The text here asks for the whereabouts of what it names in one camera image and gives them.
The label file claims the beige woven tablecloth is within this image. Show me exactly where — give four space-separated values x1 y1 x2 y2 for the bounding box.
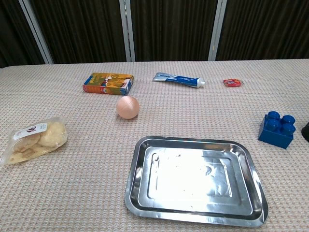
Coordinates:
0 58 309 232

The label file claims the shiny rectangular metal tray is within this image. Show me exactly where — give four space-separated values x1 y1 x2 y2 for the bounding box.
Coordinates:
124 135 269 228

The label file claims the orange and blue carton box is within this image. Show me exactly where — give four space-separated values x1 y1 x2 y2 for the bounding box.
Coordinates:
82 72 135 96

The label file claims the bagged bread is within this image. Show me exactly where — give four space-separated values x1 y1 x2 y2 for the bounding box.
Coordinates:
0 116 68 166

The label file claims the pink peach-coloured ball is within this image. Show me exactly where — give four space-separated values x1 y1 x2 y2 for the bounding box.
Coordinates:
116 95 140 119

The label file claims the black mesh cup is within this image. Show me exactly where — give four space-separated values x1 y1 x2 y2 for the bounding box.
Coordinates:
301 121 309 142

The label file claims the small red snack packet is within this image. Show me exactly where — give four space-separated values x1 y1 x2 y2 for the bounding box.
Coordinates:
223 78 243 87

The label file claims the grey metal frame post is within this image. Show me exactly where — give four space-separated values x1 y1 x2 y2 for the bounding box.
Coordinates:
18 0 54 65
208 0 228 61
119 0 136 62

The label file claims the blue and white toothpaste tube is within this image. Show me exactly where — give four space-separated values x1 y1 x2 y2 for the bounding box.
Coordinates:
152 72 206 88

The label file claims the blue toy building block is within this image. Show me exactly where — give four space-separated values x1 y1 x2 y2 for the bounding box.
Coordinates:
257 111 296 149

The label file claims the dark pleated curtain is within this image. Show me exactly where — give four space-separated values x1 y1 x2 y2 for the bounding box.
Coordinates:
0 0 309 69

